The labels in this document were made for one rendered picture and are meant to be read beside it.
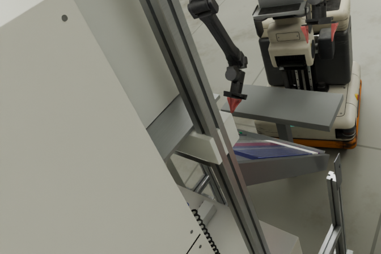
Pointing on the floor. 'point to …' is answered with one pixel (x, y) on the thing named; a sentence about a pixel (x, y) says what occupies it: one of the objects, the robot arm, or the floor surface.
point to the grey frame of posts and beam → (208, 110)
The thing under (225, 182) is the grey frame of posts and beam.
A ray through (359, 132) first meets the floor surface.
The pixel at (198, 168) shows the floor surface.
